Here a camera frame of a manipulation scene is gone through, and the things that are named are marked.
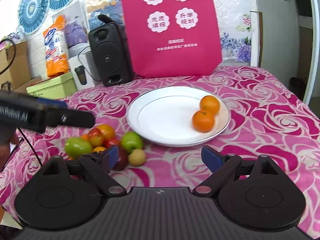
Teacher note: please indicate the green shoe box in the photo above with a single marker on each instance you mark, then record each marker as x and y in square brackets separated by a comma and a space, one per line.
[56, 88]

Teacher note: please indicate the orange tangerine front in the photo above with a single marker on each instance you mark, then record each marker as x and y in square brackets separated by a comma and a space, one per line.
[203, 121]

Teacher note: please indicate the small yellow fruit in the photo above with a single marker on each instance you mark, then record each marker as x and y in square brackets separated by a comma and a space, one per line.
[137, 157]

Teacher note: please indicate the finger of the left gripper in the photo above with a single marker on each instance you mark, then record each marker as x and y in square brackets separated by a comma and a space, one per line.
[68, 117]

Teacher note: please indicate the pink rose tablecloth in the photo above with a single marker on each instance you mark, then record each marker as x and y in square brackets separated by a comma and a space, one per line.
[266, 118]

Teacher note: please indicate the white round plate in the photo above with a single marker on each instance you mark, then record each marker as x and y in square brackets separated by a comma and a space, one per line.
[164, 116]

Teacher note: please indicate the bedding poster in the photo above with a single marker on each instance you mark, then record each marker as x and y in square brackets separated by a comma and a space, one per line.
[76, 27]

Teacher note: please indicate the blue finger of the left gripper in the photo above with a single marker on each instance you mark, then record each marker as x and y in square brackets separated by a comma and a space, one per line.
[49, 103]

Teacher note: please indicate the dark red plum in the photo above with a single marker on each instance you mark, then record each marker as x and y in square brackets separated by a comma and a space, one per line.
[122, 162]

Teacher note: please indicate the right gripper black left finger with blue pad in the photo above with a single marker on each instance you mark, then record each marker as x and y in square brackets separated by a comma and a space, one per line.
[94, 168]

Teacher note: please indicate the person's left hand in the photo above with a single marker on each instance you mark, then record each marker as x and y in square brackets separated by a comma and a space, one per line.
[5, 149]

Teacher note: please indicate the orange red peach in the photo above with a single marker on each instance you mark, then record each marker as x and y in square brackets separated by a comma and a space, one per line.
[107, 131]

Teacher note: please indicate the orange white snack bag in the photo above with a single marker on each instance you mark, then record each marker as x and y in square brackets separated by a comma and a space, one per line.
[56, 50]

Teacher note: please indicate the floral wall curtain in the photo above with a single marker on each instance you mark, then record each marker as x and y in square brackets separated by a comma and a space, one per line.
[234, 21]

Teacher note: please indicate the cardboard box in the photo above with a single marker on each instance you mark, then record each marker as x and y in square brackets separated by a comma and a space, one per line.
[18, 75]

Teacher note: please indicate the blue paper fan left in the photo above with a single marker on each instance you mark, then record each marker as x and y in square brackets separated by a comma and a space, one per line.
[31, 14]

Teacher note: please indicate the small orange tangerine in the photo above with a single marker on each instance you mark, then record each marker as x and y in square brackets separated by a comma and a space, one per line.
[99, 149]
[84, 136]

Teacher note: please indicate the small red tomato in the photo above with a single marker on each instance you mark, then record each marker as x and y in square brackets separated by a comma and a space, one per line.
[111, 142]

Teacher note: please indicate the red yellow apple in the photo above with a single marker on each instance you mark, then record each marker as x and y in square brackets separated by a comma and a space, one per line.
[95, 137]

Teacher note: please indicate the pink tote bag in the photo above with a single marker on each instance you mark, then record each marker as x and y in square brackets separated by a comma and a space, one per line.
[172, 37]

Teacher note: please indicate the white box with cup picture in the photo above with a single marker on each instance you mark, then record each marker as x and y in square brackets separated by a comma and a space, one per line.
[84, 71]

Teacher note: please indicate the orange tangerine rear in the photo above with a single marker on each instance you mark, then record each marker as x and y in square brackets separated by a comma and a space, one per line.
[210, 103]

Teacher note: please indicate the black speaker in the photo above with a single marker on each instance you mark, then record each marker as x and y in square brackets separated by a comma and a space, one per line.
[110, 55]

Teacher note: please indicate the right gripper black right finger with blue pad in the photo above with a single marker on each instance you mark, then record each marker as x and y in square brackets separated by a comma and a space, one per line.
[225, 170]

